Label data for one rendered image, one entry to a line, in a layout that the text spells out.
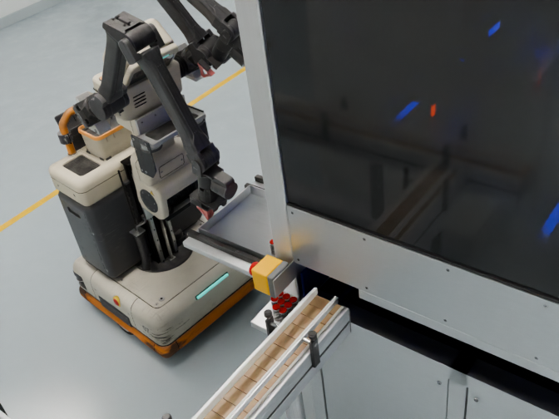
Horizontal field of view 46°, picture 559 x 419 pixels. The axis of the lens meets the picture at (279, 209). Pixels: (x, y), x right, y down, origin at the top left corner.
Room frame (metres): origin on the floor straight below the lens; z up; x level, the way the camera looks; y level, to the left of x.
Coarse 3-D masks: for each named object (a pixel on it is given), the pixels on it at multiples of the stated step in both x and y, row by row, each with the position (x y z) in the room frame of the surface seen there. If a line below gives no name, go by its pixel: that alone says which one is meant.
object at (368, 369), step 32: (352, 320) 1.18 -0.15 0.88; (384, 320) 1.17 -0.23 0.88; (352, 352) 1.18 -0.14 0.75; (384, 352) 1.11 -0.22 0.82; (416, 352) 1.05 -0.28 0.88; (448, 352) 1.03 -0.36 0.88; (320, 384) 1.26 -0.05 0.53; (352, 384) 1.19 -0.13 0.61; (384, 384) 1.12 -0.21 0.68; (416, 384) 1.05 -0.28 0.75; (448, 384) 1.00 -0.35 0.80; (480, 384) 0.94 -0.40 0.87; (512, 384) 0.92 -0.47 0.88; (320, 416) 1.27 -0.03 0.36; (352, 416) 1.19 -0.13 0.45; (384, 416) 1.12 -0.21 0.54; (416, 416) 1.05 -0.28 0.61; (448, 416) 0.99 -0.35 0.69; (480, 416) 0.94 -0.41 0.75; (512, 416) 0.89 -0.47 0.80; (544, 416) 0.84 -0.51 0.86
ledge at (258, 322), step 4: (268, 304) 1.28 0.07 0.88; (264, 308) 1.27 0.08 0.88; (268, 308) 1.27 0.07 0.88; (260, 312) 1.26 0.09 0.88; (272, 312) 1.25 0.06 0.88; (256, 316) 1.25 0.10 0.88; (260, 316) 1.25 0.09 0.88; (264, 316) 1.24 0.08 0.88; (252, 320) 1.23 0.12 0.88; (256, 320) 1.23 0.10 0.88; (260, 320) 1.23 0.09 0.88; (264, 320) 1.23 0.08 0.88; (252, 324) 1.23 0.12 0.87; (256, 324) 1.22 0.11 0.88; (260, 324) 1.22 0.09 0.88; (264, 324) 1.21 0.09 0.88; (256, 328) 1.22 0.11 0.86; (260, 328) 1.21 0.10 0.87; (264, 328) 1.20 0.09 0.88; (264, 332) 1.20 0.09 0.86
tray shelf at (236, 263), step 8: (256, 184) 1.87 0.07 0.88; (184, 240) 1.62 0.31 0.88; (192, 240) 1.61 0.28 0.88; (192, 248) 1.58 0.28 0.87; (200, 248) 1.57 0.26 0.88; (208, 248) 1.56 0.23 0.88; (208, 256) 1.54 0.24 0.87; (216, 256) 1.52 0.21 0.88; (224, 256) 1.51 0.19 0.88; (232, 256) 1.51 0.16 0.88; (224, 264) 1.50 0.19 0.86; (232, 264) 1.47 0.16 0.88; (240, 264) 1.46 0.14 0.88; (248, 264) 1.46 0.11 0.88; (240, 272) 1.45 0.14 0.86; (248, 272) 1.43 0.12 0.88
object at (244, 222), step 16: (240, 192) 1.78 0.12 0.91; (256, 192) 1.80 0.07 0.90; (224, 208) 1.71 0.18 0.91; (240, 208) 1.74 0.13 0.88; (256, 208) 1.73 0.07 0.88; (208, 224) 1.65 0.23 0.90; (224, 224) 1.66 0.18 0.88; (240, 224) 1.65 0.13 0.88; (256, 224) 1.64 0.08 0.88; (224, 240) 1.55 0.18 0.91; (240, 240) 1.57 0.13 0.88; (256, 240) 1.56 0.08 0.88; (256, 256) 1.47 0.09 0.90
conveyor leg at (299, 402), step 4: (300, 392) 1.06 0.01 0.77; (300, 396) 1.06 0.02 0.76; (296, 400) 1.05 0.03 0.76; (300, 400) 1.06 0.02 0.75; (292, 404) 1.05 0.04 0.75; (296, 404) 1.05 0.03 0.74; (300, 404) 1.06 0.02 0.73; (288, 408) 1.05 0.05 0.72; (292, 408) 1.05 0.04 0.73; (296, 408) 1.05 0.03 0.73; (300, 408) 1.05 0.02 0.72; (288, 412) 1.06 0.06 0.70; (292, 412) 1.05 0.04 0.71; (296, 412) 1.05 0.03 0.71; (300, 412) 1.05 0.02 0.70; (304, 412) 1.07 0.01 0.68; (288, 416) 1.06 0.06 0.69; (292, 416) 1.05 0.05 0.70; (296, 416) 1.05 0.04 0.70; (300, 416) 1.05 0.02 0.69; (304, 416) 1.06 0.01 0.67
